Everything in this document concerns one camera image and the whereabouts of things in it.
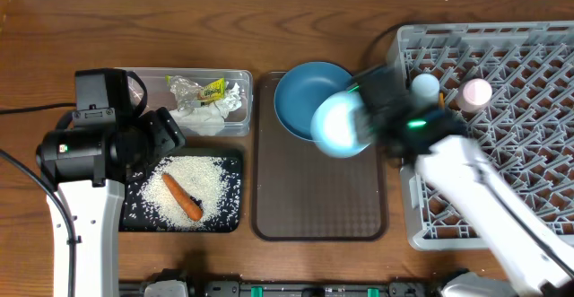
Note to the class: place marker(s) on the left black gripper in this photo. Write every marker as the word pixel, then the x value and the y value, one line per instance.
pixel 169 134

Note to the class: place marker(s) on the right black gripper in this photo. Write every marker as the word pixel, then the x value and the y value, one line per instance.
pixel 369 117

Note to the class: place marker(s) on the light blue cup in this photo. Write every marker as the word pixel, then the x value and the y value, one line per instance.
pixel 425 90

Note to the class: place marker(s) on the light blue bowl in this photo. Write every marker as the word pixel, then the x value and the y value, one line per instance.
pixel 333 128

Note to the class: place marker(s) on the orange carrot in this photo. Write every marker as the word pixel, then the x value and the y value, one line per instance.
pixel 190 208

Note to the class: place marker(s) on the pink cup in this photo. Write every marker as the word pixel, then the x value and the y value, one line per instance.
pixel 474 95

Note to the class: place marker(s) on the dark blue plate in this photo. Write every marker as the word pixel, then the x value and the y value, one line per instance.
pixel 302 90

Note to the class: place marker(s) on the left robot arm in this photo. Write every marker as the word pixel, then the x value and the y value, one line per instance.
pixel 86 163

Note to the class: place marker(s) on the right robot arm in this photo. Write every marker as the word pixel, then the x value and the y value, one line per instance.
pixel 536 261

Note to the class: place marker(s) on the clear plastic waste bin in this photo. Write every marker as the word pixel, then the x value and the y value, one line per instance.
pixel 159 95

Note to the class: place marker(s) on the black waste tray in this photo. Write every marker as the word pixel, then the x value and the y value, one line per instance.
pixel 224 216

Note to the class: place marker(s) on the grey dishwasher rack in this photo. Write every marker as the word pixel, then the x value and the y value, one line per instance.
pixel 527 129

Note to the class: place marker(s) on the crumpled white tissue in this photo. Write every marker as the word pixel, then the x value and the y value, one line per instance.
pixel 209 119

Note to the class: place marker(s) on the crumpled silver foil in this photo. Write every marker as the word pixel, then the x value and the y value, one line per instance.
pixel 185 91

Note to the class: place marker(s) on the pile of rice grains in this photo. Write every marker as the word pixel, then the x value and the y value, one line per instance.
pixel 206 176

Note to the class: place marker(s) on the yellow snack wrapper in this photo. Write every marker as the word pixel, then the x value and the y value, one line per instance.
pixel 212 91

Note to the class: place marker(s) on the brown serving tray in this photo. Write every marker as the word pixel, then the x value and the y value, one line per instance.
pixel 301 194

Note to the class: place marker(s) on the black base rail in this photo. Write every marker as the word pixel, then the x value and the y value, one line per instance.
pixel 263 289

